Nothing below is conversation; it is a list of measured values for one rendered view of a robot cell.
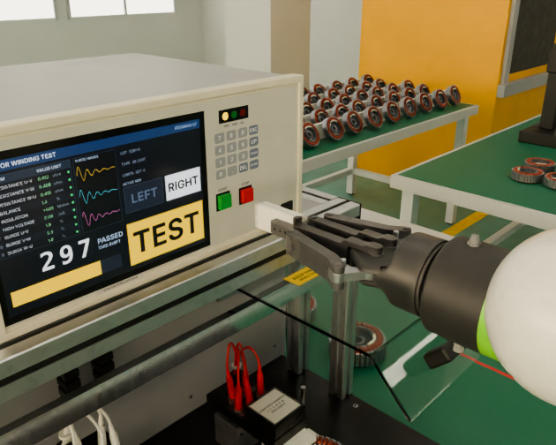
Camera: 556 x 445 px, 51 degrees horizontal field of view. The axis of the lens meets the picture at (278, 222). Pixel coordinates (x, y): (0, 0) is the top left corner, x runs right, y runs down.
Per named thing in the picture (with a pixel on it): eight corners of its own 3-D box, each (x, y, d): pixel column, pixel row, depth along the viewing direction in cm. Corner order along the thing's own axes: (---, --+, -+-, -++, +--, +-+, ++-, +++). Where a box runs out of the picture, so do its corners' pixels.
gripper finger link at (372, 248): (383, 280, 57) (375, 285, 56) (297, 247, 64) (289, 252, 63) (386, 245, 56) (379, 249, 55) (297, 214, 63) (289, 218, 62)
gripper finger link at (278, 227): (310, 243, 63) (291, 252, 61) (276, 230, 66) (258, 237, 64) (311, 230, 62) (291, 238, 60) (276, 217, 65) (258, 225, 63)
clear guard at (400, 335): (507, 330, 77) (514, 291, 75) (410, 423, 61) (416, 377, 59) (319, 255, 98) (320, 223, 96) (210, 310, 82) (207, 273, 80)
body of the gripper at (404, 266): (412, 335, 52) (331, 298, 58) (459, 299, 57) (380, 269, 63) (421, 260, 49) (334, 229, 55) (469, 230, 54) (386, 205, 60)
